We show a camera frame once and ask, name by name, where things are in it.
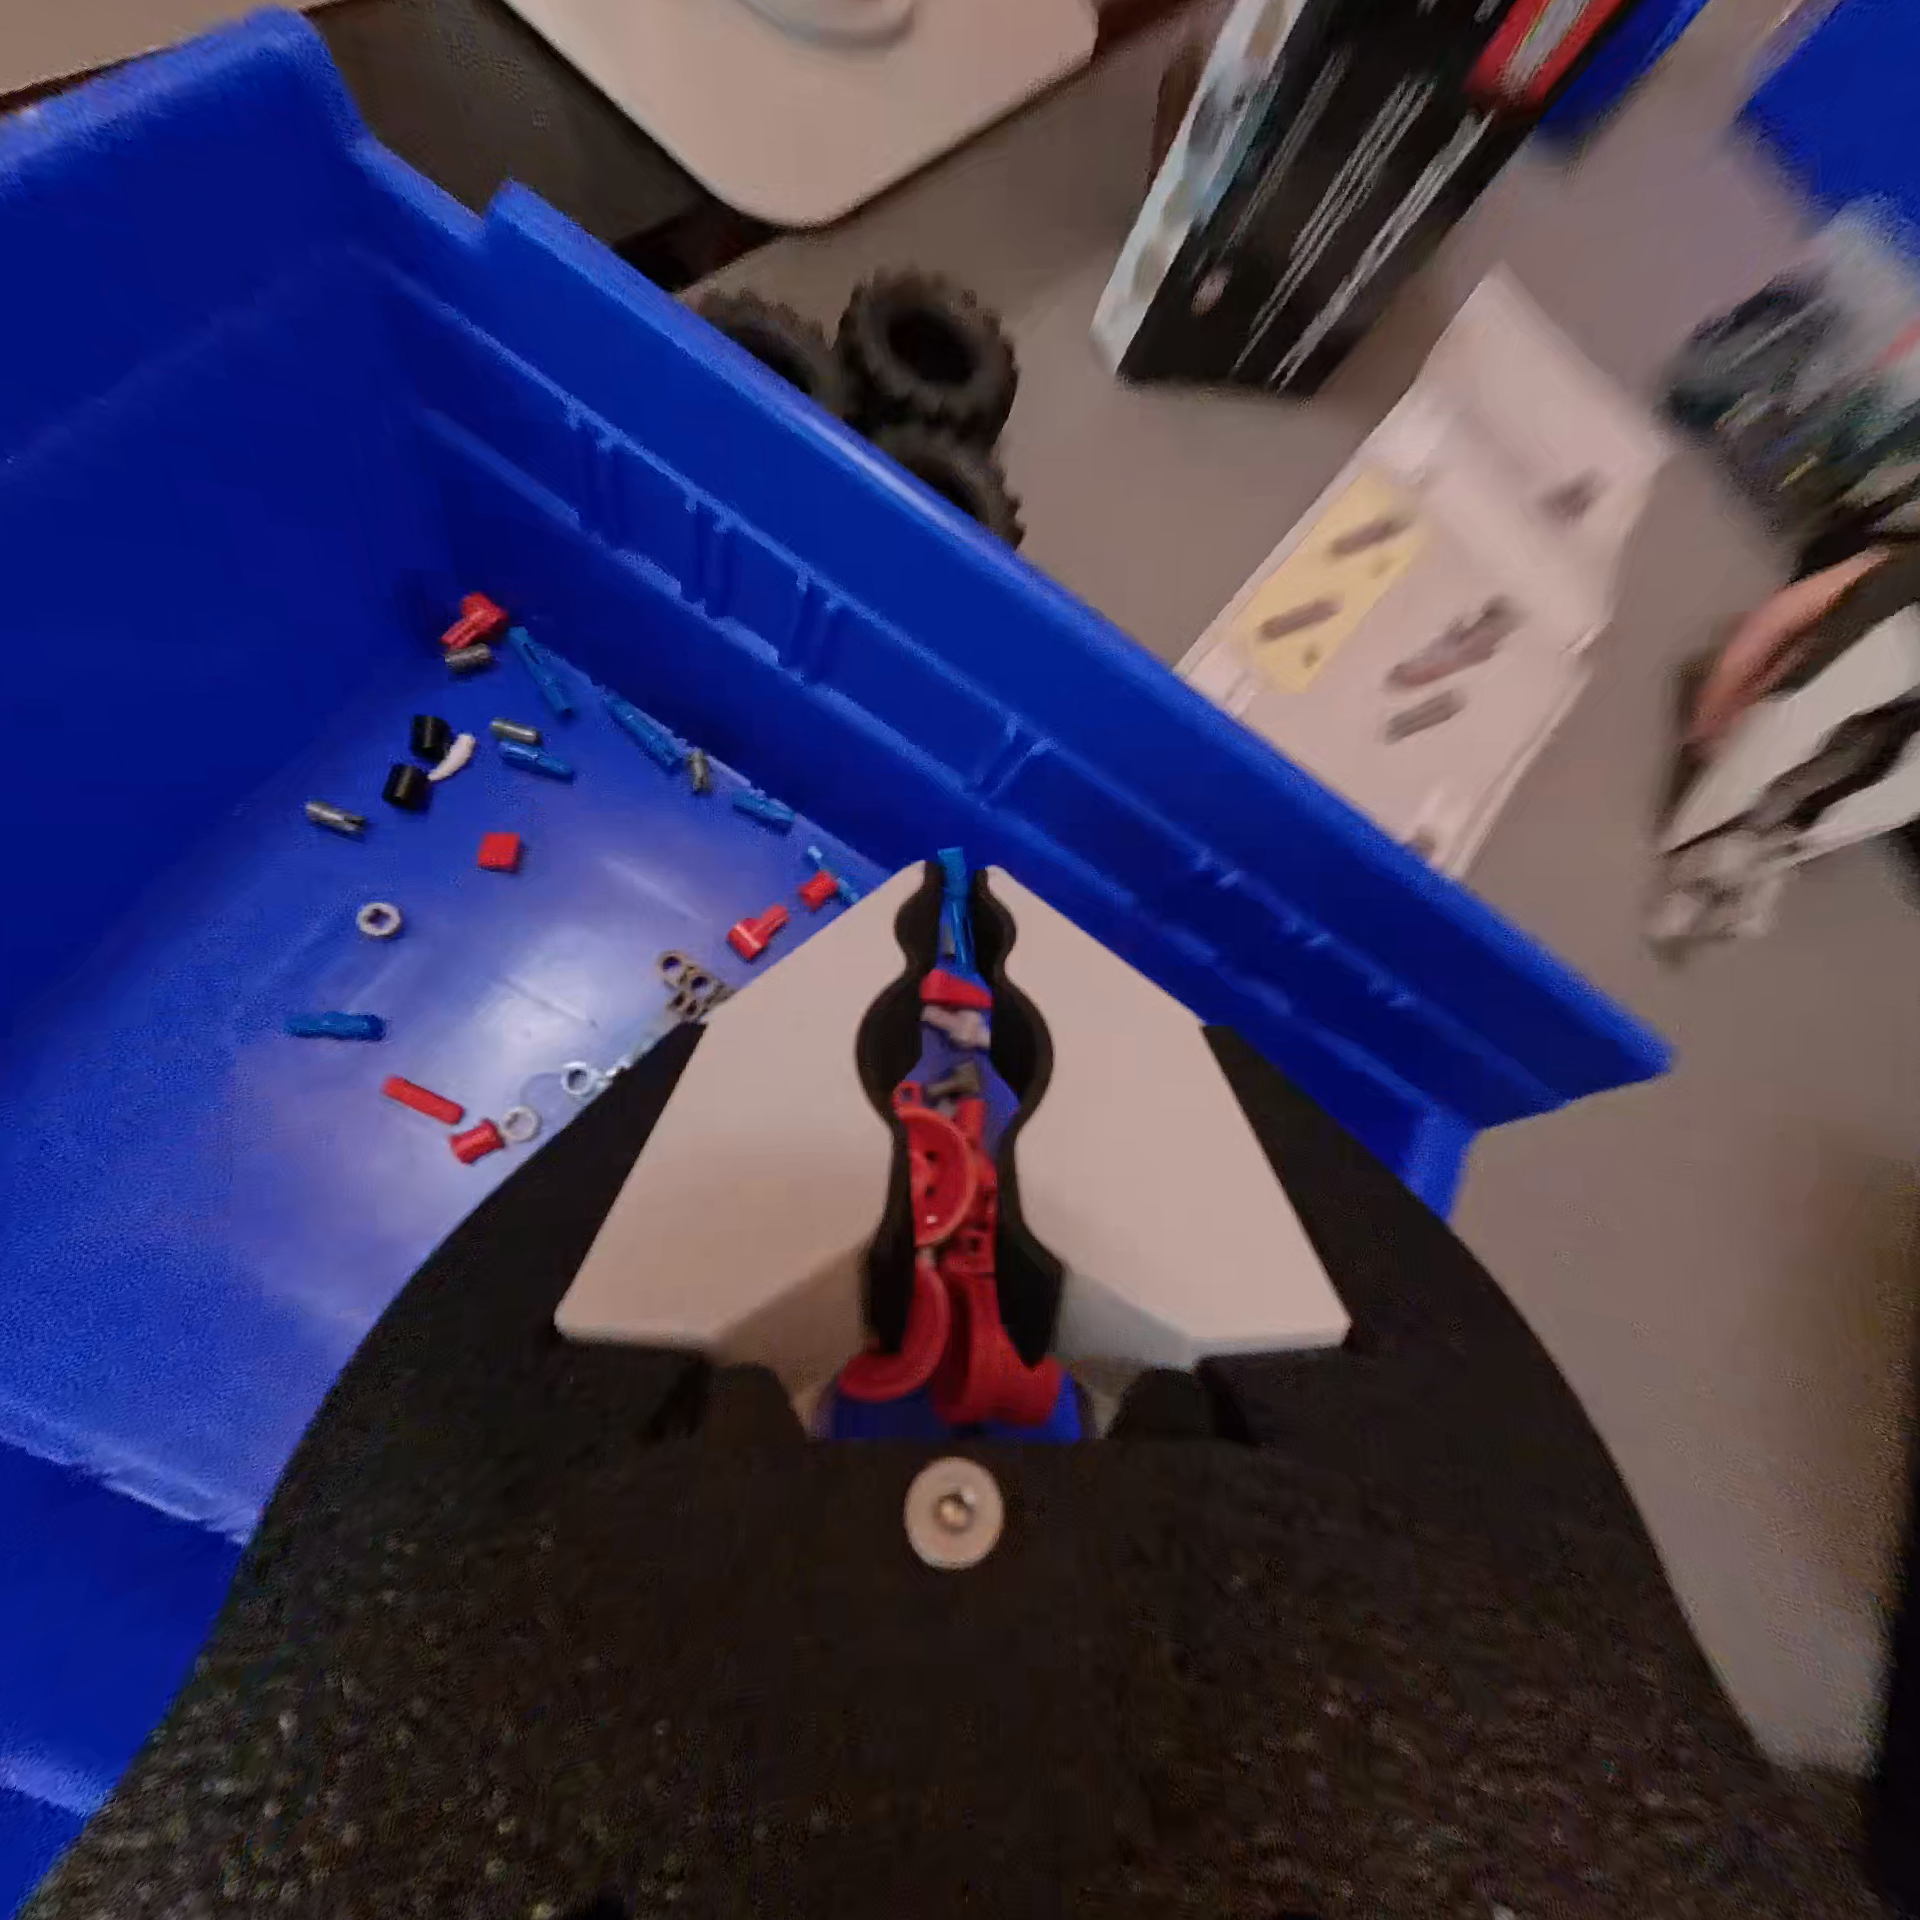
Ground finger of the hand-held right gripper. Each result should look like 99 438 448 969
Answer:
1655 660 1920 858

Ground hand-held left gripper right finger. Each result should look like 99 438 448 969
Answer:
970 863 1355 1384

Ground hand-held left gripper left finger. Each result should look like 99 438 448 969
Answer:
551 858 942 1392

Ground grey patterned toy block assembly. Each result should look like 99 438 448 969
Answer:
1638 842 1818 964

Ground blue plastic bin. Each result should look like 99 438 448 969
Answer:
1736 0 1920 230
0 7 1673 1876

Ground person's right hand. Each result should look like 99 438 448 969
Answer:
1687 546 1911 751

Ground red toy gear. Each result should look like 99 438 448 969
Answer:
891 1079 1000 1279

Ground open instruction booklet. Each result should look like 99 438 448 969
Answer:
1177 268 1682 879

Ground scattered small toy parts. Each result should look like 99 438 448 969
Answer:
280 591 888 1173

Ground black cardboard box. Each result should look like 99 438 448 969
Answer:
1090 0 1635 399

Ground black toy tire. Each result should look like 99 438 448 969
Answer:
831 268 1024 454
871 424 1030 553
680 285 845 417

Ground white stand base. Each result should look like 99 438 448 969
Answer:
502 0 1099 230

